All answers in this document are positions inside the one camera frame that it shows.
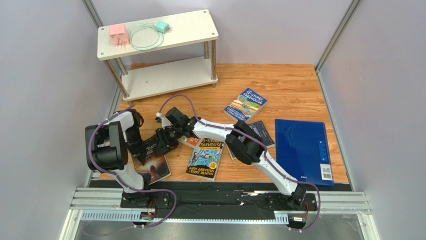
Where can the pink cube power adapter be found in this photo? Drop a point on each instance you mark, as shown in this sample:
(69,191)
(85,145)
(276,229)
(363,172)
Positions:
(119,35)

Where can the Three Days to See book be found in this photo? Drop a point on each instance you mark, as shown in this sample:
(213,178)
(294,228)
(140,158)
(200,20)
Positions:
(153,168)

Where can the blue file folder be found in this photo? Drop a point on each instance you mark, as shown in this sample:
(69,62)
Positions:
(302,150)

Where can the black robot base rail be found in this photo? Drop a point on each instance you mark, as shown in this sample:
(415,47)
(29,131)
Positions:
(240,201)

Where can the blue 91-Storey Treehouse book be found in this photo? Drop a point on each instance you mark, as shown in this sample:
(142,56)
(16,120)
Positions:
(246,106)

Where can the mint green charger plug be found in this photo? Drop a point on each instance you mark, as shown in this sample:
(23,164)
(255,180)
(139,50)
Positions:
(162,27)

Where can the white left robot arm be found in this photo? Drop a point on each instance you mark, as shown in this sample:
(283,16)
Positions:
(108,148)

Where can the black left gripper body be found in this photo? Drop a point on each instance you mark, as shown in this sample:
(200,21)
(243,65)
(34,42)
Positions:
(135,145)

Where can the orange 78-Storey Treehouse book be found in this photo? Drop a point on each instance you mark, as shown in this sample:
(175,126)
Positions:
(191,142)

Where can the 169-Storey Treehouse book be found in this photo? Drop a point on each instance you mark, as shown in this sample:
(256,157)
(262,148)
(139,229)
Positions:
(205,160)

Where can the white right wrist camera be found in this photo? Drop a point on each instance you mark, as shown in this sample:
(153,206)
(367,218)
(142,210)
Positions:
(163,121)

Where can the white two-tier shelf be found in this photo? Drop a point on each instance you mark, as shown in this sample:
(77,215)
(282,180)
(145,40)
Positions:
(186,58)

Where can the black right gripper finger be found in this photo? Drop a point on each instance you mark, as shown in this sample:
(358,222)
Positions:
(173,142)
(163,146)

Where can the Nineteen Eighty-Four book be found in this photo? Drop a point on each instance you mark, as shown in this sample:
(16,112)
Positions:
(261,130)

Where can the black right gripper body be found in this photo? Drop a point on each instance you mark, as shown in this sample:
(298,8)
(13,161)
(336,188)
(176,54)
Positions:
(163,138)

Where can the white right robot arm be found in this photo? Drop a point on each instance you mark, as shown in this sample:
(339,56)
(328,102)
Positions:
(246,145)

